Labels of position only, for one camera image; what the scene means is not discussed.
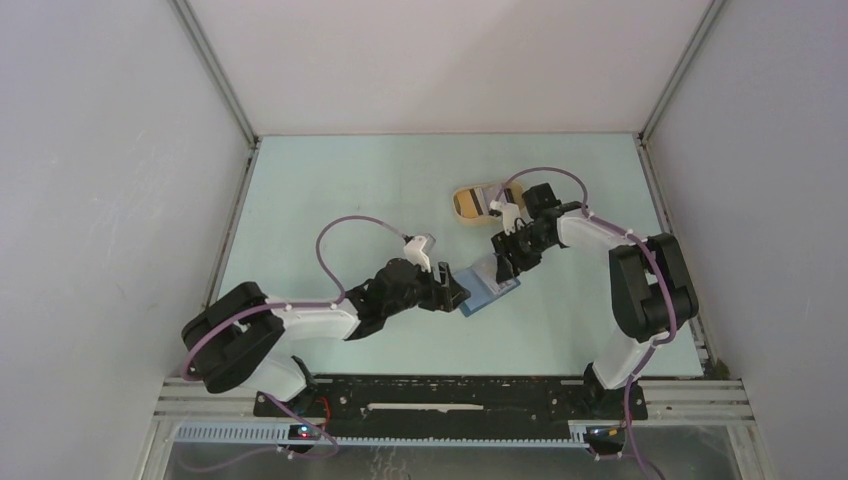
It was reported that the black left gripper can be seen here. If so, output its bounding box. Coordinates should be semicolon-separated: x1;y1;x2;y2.
384;258;469;318

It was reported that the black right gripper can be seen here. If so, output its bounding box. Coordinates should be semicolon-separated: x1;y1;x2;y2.
491;224;556;284

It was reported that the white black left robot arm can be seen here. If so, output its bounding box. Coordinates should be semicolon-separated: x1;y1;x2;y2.
181;258;471;417

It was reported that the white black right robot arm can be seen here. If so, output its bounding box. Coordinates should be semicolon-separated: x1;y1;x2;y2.
489;183;699;418

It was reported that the orange card with black stripe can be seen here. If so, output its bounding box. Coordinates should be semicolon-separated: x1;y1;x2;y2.
455;189;484;219

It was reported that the stack of cards in tray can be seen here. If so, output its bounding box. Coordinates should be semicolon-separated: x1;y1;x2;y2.
483;185;525;211

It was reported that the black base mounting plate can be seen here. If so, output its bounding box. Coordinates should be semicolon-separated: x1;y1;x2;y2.
296;375;648;441

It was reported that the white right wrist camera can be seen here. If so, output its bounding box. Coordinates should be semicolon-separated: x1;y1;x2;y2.
489;200;523;235

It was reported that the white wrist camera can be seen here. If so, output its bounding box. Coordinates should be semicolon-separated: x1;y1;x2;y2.
403;233;436;273
489;200;523;235

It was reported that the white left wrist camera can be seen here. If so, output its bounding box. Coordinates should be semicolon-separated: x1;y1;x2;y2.
403;233;436;273

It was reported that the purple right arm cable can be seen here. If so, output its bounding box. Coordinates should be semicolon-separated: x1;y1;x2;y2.
490;166;680;480

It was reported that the grey cable duct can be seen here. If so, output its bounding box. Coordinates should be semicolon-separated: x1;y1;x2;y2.
173;422;626;448

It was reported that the aluminium frame rail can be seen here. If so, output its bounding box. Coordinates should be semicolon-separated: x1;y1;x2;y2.
153;376;757;425

